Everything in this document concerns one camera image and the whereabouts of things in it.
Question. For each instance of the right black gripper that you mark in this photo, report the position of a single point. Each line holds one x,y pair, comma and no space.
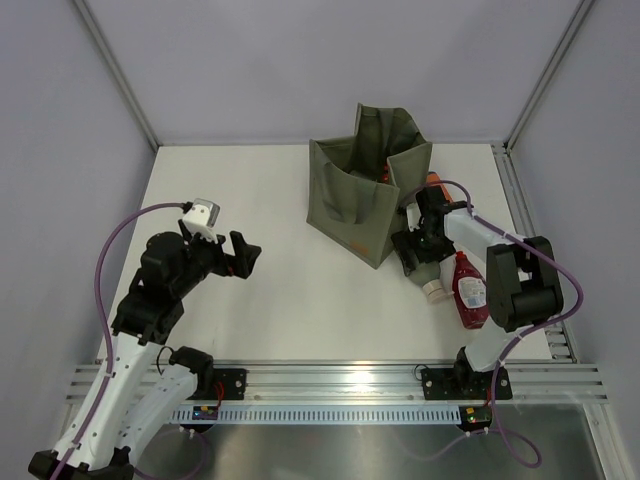
406,240

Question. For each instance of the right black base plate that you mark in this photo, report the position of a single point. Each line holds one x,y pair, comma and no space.
445,384

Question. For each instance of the left aluminium frame post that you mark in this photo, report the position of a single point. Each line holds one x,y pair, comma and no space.
117,75

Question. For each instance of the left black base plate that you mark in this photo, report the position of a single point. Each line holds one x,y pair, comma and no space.
227,383

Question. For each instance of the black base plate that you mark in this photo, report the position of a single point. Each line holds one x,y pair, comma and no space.
445,384
227,383

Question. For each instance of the orange bottle blue base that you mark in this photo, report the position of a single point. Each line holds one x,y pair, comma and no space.
433,179

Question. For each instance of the green bottle beige cap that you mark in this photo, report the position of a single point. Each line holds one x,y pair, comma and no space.
427,276

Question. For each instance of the red bottle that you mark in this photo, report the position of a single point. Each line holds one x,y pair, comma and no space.
385,177
469,292

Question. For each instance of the right aluminium frame post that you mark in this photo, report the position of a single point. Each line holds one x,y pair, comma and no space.
549,71

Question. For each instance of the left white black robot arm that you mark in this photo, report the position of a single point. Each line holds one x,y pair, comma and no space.
111,430

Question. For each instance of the white slotted cable duct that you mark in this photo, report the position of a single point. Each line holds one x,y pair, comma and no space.
319,415

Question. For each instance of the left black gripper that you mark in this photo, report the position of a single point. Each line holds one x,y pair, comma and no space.
241,262

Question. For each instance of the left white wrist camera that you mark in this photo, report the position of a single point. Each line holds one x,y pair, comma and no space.
199,218

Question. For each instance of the aluminium frame post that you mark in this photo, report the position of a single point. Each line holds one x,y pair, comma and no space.
549,71
117,75

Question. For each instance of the green pump bottle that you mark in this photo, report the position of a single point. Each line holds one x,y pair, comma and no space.
365,176

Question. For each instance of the aluminium mounting rail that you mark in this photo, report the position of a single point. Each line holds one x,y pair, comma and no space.
397,383

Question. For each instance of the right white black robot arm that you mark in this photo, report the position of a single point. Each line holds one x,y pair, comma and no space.
520,288

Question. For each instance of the green canvas bag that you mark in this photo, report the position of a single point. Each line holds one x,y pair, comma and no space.
360,215

